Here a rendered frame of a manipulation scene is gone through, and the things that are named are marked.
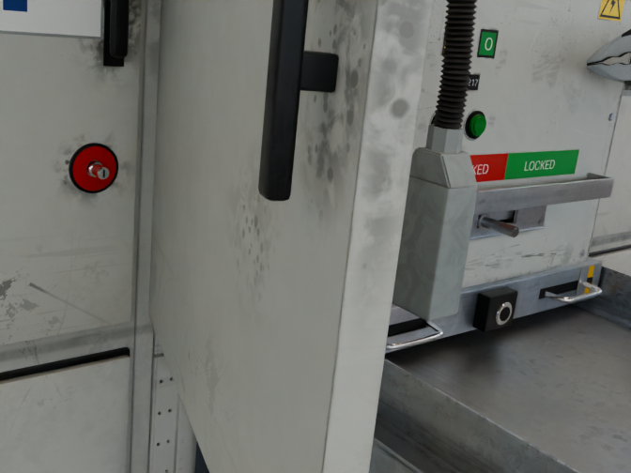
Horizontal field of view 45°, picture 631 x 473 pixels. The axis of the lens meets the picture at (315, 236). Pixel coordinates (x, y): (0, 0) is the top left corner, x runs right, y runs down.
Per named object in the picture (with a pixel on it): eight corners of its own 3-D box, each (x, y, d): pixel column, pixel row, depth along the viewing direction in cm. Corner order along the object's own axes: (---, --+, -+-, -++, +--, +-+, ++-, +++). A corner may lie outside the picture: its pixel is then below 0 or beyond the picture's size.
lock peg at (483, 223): (520, 239, 95) (526, 209, 94) (509, 241, 93) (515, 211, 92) (481, 226, 99) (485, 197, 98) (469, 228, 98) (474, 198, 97)
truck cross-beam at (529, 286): (595, 297, 119) (603, 261, 118) (332, 368, 86) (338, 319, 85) (568, 286, 123) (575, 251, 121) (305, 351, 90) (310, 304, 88)
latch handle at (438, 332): (451, 336, 92) (452, 330, 92) (385, 354, 85) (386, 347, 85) (420, 321, 96) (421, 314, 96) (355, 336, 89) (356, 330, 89)
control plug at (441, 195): (459, 315, 82) (485, 156, 77) (428, 323, 79) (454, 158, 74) (407, 291, 87) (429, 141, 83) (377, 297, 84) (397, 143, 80)
